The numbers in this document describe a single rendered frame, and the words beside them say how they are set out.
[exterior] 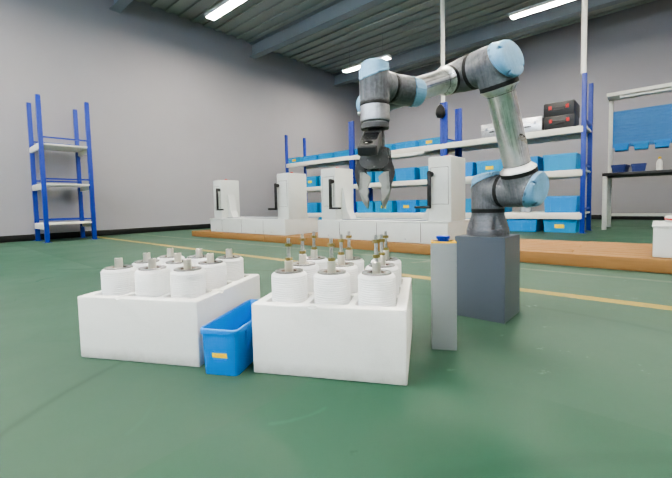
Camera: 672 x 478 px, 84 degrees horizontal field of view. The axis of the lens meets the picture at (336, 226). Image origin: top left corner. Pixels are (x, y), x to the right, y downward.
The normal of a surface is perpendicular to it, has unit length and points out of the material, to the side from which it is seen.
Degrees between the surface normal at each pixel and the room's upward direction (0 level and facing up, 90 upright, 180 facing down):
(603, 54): 90
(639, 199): 90
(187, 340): 90
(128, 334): 90
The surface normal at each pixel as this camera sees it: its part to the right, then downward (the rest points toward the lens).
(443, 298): -0.23, 0.06
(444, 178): -0.66, 0.06
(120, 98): 0.76, 0.02
